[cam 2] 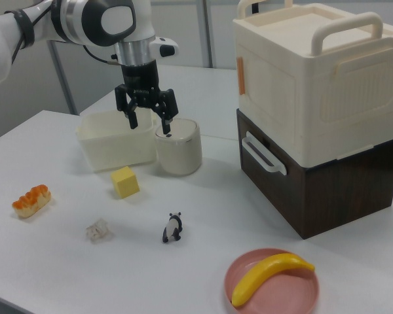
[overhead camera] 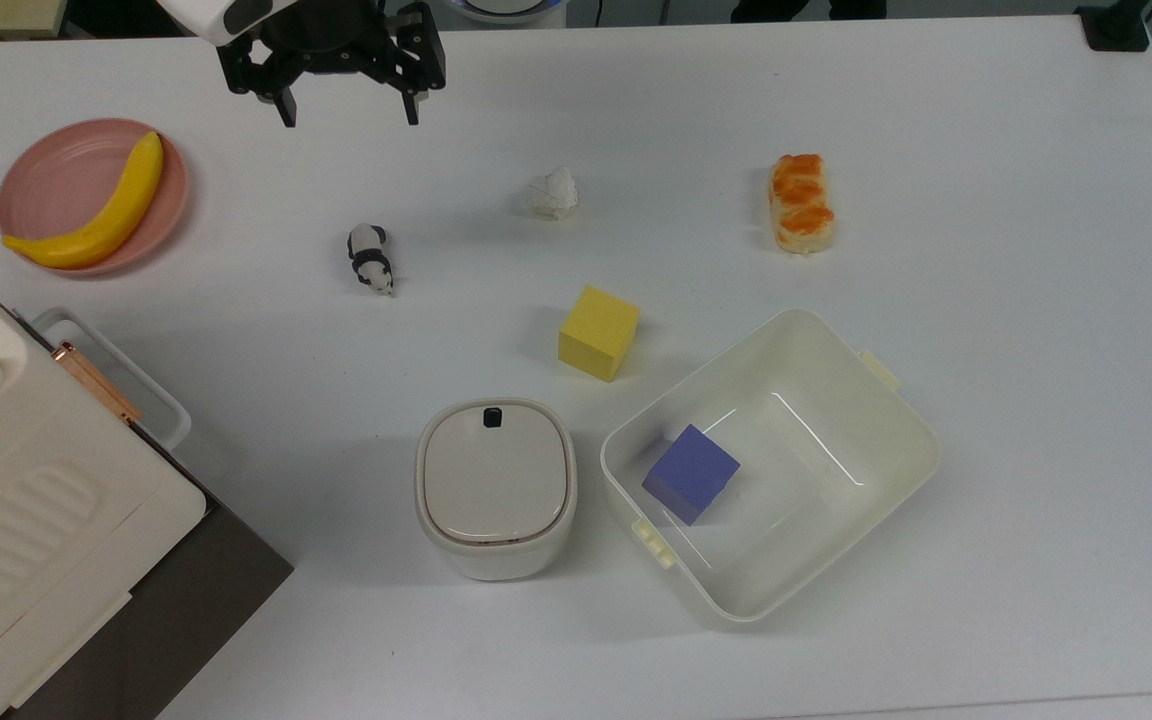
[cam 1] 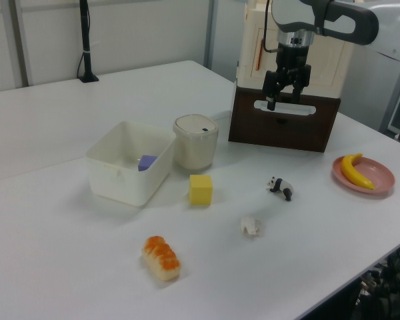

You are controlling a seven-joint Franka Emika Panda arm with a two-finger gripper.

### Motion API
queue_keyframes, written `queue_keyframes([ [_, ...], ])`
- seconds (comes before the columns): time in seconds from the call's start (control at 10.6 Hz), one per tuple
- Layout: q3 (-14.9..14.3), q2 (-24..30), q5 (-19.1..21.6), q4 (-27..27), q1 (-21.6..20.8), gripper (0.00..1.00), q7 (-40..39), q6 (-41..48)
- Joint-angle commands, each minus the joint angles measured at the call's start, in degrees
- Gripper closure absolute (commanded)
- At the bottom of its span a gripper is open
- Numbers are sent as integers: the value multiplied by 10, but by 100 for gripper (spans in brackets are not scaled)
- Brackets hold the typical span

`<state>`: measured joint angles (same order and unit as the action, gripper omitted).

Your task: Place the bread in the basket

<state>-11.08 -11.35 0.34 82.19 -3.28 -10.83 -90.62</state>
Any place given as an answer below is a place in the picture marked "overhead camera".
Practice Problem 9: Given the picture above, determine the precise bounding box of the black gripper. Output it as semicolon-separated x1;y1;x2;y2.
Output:
215;0;448;129

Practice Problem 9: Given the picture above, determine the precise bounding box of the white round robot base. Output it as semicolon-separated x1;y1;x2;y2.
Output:
446;0;567;25

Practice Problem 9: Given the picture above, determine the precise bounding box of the glazed bread loaf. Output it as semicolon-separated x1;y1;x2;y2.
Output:
769;153;836;255

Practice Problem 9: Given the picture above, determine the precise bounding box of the cream plastic basket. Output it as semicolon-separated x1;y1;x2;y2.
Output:
600;308;941;625

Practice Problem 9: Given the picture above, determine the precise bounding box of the panda toy figure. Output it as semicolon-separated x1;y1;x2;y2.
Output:
346;223;398;298

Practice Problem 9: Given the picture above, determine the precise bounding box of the crumpled white tissue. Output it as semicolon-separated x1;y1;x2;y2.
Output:
522;166;581;221

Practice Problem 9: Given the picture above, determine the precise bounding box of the yellow banana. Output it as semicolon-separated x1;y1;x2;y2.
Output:
2;131;166;270

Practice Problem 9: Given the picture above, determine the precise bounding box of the pink plate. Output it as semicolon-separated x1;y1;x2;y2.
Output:
0;118;190;277

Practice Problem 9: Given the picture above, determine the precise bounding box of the yellow cube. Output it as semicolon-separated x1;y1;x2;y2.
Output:
557;285;642;383

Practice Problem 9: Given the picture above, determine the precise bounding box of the white lidded container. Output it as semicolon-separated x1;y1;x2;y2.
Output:
414;398;579;582

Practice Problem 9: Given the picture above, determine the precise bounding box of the purple cube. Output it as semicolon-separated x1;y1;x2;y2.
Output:
641;424;742;527

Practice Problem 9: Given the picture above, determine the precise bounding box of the white appliance with open door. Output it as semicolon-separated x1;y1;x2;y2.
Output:
0;250;295;720

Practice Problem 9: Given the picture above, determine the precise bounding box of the black clamp mount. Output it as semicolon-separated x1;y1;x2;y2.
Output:
1074;0;1152;53

